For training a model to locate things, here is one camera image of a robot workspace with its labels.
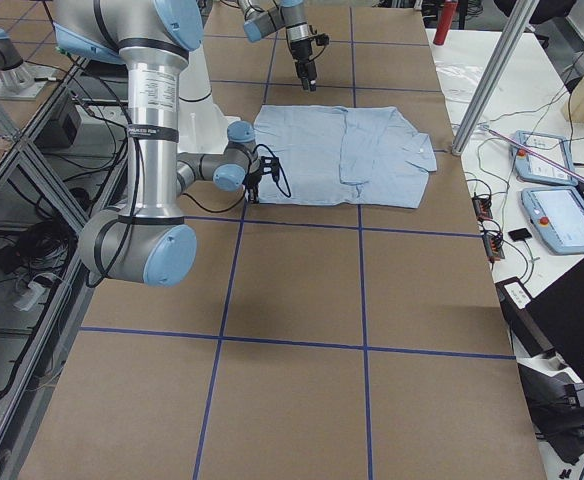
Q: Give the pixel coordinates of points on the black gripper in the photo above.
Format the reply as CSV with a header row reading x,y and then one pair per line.
x,y
253,183
302,52

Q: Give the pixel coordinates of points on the light blue button-up shirt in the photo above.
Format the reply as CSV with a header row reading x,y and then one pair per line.
x,y
334,154

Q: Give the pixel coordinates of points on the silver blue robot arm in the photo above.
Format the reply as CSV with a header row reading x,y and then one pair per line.
x,y
300,35
144,238

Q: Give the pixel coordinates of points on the clear plastic bag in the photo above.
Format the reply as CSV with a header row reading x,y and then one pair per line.
x,y
458,81

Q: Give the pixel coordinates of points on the red cylinder bottle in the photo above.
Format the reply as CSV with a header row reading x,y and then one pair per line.
x,y
445,20

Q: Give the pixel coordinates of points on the orange connector board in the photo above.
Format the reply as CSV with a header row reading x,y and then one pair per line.
x,y
493,245
482,208

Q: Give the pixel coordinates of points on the upper blue teach pendant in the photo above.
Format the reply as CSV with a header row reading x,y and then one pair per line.
x,y
530,168

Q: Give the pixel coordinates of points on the blue teach pendant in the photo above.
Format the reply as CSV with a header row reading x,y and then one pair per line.
x,y
530,168
557,215

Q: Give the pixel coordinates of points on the black box on table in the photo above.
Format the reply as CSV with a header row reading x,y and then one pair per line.
x,y
512,292

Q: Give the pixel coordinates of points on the lower blue teach pendant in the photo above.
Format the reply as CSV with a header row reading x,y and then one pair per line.
x,y
557,215

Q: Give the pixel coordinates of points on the black laptop computer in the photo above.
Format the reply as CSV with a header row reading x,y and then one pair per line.
x,y
553,323

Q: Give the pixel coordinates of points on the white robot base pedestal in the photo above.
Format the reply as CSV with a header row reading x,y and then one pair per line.
x,y
202,125

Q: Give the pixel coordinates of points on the grey aluminium frame post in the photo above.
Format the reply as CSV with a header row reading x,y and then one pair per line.
x,y
505,46

